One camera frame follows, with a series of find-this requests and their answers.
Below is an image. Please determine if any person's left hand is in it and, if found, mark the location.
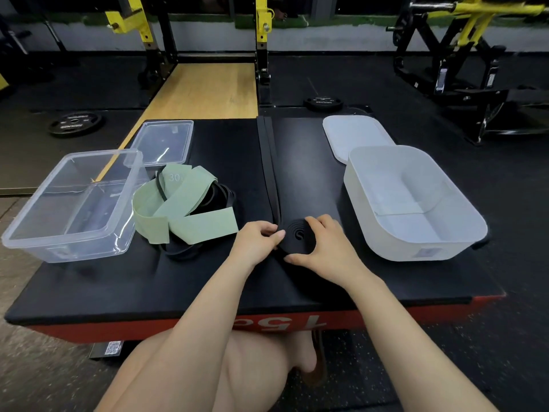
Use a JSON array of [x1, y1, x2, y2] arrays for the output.
[[229, 220, 287, 271]]

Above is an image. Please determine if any person's right hand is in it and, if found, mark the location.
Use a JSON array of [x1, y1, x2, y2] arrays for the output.
[[284, 214, 374, 290]]

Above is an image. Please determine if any thin black resistance band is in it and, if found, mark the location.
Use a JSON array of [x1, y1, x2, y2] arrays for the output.
[[155, 167, 237, 259]]

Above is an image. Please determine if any wide black resistance band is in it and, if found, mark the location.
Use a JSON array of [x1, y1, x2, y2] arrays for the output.
[[256, 115, 319, 256]]

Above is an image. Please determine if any white plastic bin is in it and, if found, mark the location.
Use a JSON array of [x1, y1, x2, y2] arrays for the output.
[[343, 145, 489, 263]]

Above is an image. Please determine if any clear plastic container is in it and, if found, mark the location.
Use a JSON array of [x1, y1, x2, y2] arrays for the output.
[[1, 149, 151, 264]]

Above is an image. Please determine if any person's right forearm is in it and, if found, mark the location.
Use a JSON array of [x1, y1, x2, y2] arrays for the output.
[[349, 272, 500, 412]]

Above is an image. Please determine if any person's left forearm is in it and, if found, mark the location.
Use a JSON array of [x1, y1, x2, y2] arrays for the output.
[[95, 255, 256, 412]]

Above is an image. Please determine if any person's left leg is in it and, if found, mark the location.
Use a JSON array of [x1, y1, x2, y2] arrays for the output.
[[95, 328, 318, 412]]

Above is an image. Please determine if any brown sandal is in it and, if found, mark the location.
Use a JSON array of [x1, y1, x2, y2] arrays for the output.
[[300, 329, 328, 387]]

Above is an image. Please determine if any white plastic lid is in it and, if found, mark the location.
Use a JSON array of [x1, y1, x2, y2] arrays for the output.
[[322, 115, 396, 166]]

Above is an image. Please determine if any black plyo platform red side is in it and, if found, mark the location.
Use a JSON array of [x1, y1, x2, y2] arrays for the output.
[[4, 106, 507, 344]]

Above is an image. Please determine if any clear plastic lid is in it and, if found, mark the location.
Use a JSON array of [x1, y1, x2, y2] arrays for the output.
[[124, 120, 195, 168]]

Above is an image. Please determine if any black weight plate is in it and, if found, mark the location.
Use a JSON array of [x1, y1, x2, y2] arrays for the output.
[[303, 96, 345, 113], [47, 111, 106, 138]]

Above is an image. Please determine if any wooden lifting platform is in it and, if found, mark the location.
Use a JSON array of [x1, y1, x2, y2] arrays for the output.
[[95, 62, 260, 181]]

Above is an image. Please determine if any yellow black squat rack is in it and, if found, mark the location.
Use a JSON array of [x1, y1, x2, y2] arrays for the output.
[[104, 0, 276, 106]]

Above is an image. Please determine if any yellow black exercise machine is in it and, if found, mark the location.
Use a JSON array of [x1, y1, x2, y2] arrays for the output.
[[385, 0, 549, 145]]

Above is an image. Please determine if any black upright bar holder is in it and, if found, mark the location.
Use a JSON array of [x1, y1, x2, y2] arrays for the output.
[[43, 19, 81, 67]]

